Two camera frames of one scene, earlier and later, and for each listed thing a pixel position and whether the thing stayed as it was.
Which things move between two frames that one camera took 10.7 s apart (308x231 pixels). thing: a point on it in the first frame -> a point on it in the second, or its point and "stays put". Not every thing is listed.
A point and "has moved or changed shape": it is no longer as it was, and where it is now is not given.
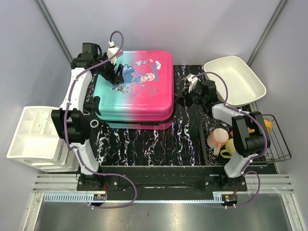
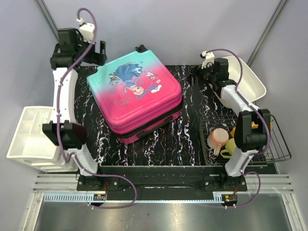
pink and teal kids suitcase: x=145 y=99 has moved or changed shape
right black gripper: x=187 y=98 -> x=197 y=71
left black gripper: x=117 y=78 -> x=96 y=58
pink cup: x=216 y=138 stays put
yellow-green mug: x=229 y=148 stays put
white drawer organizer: x=37 y=142 stays put
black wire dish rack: x=279 y=149 stays put
